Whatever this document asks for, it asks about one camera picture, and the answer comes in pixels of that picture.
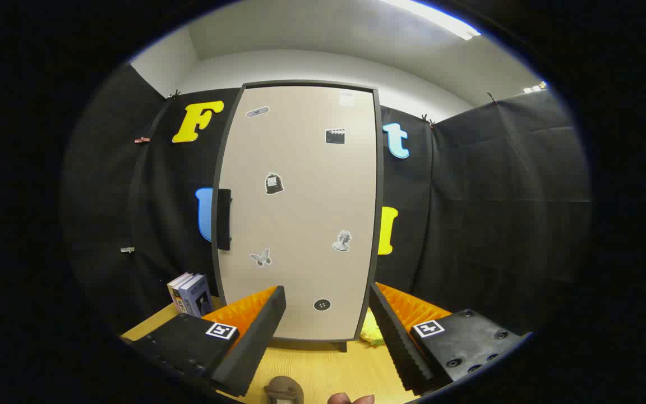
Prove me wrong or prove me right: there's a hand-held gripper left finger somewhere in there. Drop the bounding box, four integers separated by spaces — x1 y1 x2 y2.
120 285 288 398

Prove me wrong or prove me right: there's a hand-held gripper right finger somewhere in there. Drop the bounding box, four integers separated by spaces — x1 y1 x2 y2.
369 282 525 393

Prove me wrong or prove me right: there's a brown fuzzy shoe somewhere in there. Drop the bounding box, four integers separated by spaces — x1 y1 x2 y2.
264 376 304 404

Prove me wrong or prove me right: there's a grey shoe cabinet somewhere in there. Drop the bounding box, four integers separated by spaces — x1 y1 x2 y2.
211 80 385 353

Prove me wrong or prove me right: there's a yellow plush toy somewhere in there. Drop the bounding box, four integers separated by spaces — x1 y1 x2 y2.
360 323 385 346

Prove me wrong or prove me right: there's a blue book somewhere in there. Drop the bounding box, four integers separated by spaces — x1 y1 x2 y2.
179 274 213 318

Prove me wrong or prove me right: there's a white book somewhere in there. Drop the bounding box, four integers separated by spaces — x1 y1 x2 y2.
167 273 192 314

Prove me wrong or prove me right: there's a black backdrop cloth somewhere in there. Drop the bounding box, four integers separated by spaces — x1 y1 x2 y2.
62 62 592 337

